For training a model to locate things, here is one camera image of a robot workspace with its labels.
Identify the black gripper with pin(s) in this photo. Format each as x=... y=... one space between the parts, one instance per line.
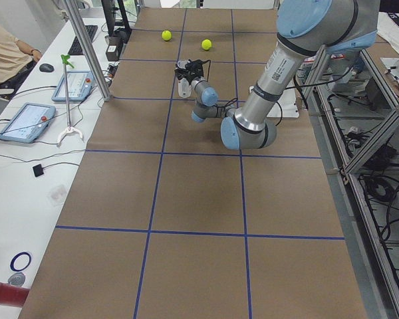
x=188 y=73

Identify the clear tennis ball can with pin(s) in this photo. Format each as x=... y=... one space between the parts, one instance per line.
x=184 y=88

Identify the yellow tennis ball Wilson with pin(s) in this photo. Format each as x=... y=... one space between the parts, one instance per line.
x=206 y=44

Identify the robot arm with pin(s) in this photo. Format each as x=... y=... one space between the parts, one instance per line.
x=303 y=27

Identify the yellow tennis ball far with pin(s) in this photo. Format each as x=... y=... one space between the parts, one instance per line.
x=166 y=35

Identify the black box with label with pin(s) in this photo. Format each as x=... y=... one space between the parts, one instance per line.
x=114 y=49

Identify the black computer monitor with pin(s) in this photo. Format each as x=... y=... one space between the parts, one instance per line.
x=110 y=9

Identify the blue teach pendant far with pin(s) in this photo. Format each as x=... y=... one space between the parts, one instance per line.
x=80 y=84

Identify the blue teach pendant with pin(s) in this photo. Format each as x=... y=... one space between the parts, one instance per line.
x=28 y=123
x=80 y=84

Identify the green white reacher grabber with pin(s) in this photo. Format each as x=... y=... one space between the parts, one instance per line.
x=70 y=129

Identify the black computer mouse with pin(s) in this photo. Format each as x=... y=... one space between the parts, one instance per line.
x=46 y=67

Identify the brown paper table mat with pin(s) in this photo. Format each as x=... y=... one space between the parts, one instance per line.
x=162 y=221

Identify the blue teach pendant near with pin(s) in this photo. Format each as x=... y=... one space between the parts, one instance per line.
x=28 y=123

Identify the person in beige shirt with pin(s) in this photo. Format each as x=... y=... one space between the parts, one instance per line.
x=17 y=59

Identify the small black square device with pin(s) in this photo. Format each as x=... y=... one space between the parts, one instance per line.
x=38 y=170

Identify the blue tape roll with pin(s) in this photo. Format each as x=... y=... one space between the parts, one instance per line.
x=20 y=261

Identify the red cylinder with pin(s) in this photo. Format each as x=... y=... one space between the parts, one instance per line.
x=13 y=295

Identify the aluminium frame post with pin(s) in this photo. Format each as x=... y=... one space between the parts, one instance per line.
x=86 y=44

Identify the aluminium side frame rack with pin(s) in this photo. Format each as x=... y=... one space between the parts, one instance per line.
x=356 y=103

